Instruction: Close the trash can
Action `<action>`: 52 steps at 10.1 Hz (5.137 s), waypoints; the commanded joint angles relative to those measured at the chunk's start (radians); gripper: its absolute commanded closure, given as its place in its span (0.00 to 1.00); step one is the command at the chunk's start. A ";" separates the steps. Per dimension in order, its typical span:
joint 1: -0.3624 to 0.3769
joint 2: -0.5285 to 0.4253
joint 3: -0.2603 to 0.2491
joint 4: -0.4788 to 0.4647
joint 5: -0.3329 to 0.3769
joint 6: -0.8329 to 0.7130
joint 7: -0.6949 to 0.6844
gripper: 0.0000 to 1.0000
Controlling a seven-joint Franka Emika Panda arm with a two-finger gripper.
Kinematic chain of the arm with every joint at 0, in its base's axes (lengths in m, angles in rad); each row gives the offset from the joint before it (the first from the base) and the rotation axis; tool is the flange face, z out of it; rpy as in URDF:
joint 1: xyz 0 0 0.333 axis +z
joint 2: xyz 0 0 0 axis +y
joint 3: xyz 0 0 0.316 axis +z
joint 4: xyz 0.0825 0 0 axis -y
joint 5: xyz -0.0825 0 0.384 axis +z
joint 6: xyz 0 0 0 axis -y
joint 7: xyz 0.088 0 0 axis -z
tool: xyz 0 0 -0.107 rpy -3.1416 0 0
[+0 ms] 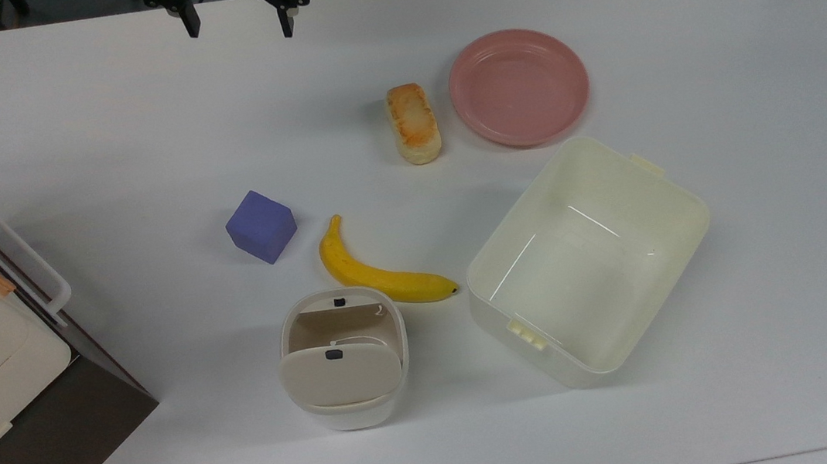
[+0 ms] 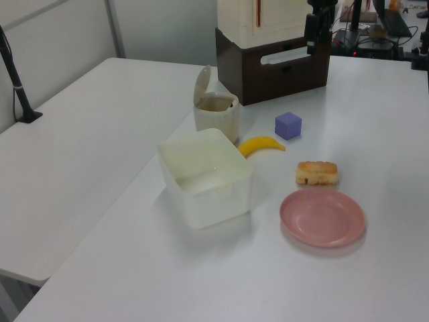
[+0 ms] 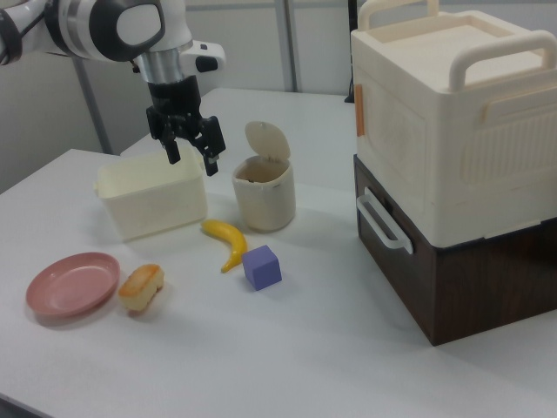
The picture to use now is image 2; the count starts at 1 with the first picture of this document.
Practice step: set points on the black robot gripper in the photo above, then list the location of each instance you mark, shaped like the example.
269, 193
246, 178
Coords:
322, 6

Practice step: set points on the beige trash can with lid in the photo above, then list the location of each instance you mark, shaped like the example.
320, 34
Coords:
218, 122

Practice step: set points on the black monitor stand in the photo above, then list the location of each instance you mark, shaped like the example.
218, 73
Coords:
355, 16

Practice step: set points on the cream toy cabinet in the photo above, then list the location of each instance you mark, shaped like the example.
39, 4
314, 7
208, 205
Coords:
275, 20

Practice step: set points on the black electronics box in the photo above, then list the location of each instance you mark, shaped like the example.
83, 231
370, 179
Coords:
375, 48

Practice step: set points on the small brown cardboard box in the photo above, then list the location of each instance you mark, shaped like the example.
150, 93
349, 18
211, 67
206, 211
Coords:
378, 31

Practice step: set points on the black laptop keyboard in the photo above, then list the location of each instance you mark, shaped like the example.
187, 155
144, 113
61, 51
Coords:
395, 21

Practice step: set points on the dark brown drawer box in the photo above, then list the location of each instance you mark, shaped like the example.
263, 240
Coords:
248, 80

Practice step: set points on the purple cube block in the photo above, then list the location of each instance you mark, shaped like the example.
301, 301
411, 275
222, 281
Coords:
288, 126

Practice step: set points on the black clamp stand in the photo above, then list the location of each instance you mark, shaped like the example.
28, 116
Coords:
420, 53

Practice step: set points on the yellow toy banana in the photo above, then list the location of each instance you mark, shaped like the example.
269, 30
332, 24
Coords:
259, 142

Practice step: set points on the toy bread slice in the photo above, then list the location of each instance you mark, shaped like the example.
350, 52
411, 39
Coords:
316, 172

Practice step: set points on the pink plastic plate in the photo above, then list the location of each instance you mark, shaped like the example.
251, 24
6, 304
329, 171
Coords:
321, 219

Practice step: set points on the white square plastic bin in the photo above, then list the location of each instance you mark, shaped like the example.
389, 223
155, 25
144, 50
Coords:
218, 208

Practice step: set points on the black camera stand pole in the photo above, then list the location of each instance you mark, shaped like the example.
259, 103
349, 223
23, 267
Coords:
20, 94

